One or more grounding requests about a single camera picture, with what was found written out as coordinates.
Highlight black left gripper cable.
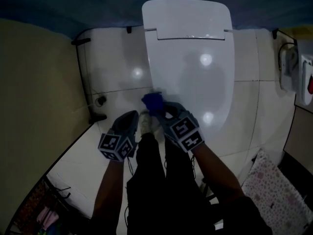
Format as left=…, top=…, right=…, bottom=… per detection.
left=125, top=156, right=135, bottom=176

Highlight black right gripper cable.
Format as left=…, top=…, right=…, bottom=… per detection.
left=189, top=155, right=197, bottom=180

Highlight person's black shirt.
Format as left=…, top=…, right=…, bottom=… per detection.
left=88, top=196, right=273, bottom=235

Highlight black tripod base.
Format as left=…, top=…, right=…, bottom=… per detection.
left=202, top=177, right=221, bottom=206

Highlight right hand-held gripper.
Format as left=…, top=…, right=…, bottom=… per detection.
left=154, top=101, right=205, bottom=153

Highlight pink floral fabric sheet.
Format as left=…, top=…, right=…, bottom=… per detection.
left=242, top=148, right=313, bottom=235

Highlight pink cloth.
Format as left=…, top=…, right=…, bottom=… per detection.
left=36, top=205, right=60, bottom=230

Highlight black looped cable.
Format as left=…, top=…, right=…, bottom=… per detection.
left=278, top=42, right=295, bottom=71

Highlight white toilet lid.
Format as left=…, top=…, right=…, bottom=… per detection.
left=144, top=29, right=236, bottom=138

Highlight black wire frame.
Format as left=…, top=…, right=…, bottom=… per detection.
left=44, top=177, right=72, bottom=206

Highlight person's left forearm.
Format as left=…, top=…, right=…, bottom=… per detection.
left=91, top=159, right=128, bottom=220

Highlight person's black trousers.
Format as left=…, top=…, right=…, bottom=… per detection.
left=126, top=133, right=221, bottom=235

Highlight person's left white shoe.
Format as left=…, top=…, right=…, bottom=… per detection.
left=139, top=111, right=154, bottom=135

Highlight person's right forearm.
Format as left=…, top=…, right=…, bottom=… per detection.
left=193, top=143, right=243, bottom=201

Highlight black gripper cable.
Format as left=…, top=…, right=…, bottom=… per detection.
left=125, top=156, right=135, bottom=176
left=189, top=155, right=197, bottom=180

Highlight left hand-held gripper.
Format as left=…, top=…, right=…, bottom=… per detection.
left=97, top=110, right=140, bottom=163

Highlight blue-grey backdrop curtain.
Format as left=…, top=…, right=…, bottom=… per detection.
left=0, top=0, right=313, bottom=41

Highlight white toilet body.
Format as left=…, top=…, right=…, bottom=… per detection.
left=141, top=0, right=233, bottom=41

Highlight blue wiping cloth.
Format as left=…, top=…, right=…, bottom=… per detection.
left=141, top=91, right=164, bottom=118

